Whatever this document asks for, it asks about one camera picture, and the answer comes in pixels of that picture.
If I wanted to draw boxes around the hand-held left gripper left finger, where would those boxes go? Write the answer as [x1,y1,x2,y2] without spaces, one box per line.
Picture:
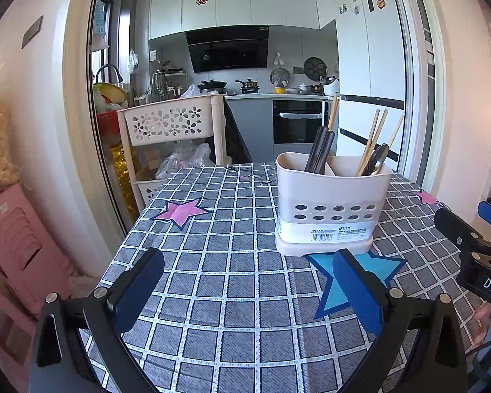
[28,247,165,393]

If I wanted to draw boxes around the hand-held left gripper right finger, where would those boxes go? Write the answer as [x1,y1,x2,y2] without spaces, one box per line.
[332,248,467,393]

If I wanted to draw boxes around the beige plastic utensil holder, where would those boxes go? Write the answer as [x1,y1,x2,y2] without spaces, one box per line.
[274,151,393,256]

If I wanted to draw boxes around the black chopsticks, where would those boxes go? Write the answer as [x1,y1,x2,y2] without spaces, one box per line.
[305,126,328,173]

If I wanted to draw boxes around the person's right hand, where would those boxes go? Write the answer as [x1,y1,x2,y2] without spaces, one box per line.
[474,301,491,344]

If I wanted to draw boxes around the grey checked tablecloth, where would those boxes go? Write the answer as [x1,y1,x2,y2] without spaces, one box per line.
[80,161,491,393]

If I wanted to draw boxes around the gold foil package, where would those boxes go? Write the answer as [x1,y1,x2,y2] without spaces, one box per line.
[110,144,142,209]

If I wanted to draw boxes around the pink folding stool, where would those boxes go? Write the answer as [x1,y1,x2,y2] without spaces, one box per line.
[0,282,37,369]
[0,183,72,316]

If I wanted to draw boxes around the clear plastic bag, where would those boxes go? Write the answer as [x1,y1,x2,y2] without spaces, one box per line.
[155,139,211,180]

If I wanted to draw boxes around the red bucket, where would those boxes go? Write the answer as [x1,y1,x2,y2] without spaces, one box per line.
[96,110,123,136]

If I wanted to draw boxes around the beige plastic storage cart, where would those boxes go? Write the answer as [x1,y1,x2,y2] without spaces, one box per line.
[117,94,227,214]

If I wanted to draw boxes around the black built-in oven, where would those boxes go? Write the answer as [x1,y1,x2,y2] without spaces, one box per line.
[272,99,326,145]

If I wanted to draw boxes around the grey lower kitchen cabinet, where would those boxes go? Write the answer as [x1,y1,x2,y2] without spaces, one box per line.
[225,95,275,163]

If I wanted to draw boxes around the white refrigerator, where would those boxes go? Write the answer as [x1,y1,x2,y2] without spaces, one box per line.
[336,0,408,173]

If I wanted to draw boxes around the bag of puffed balls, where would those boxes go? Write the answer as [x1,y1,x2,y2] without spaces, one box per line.
[0,104,23,197]

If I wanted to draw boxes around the white plastic bag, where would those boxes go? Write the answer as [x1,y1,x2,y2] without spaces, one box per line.
[180,84,207,99]

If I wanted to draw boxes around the round black pan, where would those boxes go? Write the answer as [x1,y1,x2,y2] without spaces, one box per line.
[303,56,329,80]

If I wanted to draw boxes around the metal kitchen faucet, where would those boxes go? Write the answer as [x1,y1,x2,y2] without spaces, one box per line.
[94,65,124,86]

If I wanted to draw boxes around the round metal steamer rack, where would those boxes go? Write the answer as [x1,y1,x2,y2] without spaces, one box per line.
[269,67,290,86]

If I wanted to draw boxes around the black range hood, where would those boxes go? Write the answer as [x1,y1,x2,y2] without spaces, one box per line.
[185,26,271,73]

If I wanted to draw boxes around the white upper kitchen cabinets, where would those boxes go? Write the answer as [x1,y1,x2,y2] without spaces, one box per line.
[149,0,322,42]

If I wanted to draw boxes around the black cable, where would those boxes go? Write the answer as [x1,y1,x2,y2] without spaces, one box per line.
[470,331,491,381]

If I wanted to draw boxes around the grey wall switch plate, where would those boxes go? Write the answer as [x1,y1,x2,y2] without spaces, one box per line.
[21,15,44,49]

